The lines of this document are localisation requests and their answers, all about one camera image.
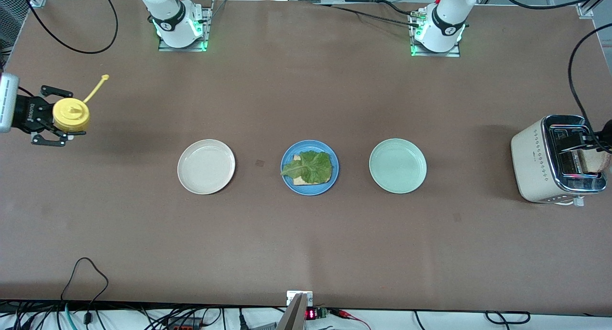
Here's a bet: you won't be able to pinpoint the brown bread slice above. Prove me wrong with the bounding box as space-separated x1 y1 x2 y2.
575 147 612 174
292 154 331 187

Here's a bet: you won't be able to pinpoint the yellow squeeze bottle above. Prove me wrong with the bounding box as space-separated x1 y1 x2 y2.
52 74 110 133

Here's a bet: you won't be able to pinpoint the green lettuce leaf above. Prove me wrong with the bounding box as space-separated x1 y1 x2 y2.
280 151 333 185

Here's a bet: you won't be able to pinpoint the beige round plate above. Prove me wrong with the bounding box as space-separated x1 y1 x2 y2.
177 139 236 195

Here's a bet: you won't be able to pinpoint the light green round plate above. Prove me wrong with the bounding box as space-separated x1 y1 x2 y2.
369 138 427 194

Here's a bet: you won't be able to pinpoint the blue round plate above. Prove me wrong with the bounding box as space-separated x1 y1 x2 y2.
281 140 340 196

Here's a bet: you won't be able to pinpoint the cream chrome toaster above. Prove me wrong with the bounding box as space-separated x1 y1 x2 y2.
510 114 608 207

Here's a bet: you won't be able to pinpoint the black white checkered fabric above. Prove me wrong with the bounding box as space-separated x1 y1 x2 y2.
0 0 24 58

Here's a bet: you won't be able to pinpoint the red black clip leads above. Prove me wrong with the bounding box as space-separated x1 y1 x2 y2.
329 308 371 330

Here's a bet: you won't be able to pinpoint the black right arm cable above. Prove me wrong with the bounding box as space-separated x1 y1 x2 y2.
18 0 119 55

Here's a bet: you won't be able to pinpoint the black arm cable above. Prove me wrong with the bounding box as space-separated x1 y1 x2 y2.
18 0 119 55
497 0 612 146

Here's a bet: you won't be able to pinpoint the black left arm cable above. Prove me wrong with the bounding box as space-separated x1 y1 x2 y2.
497 0 612 146

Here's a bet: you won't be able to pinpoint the thin black looped cable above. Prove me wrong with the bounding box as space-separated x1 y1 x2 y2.
60 257 109 327

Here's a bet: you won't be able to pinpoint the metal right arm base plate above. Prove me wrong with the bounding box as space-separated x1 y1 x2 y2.
158 5 209 52

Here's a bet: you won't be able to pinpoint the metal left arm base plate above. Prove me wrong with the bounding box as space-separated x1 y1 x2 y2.
410 10 462 58

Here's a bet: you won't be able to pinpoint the coiled black cable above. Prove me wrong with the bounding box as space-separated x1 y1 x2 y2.
485 311 531 325

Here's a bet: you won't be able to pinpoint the black base cable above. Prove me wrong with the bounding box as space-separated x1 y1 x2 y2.
377 0 419 16
313 3 421 28

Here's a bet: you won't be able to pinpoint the aluminium camera mount post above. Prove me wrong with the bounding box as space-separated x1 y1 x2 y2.
286 290 314 330

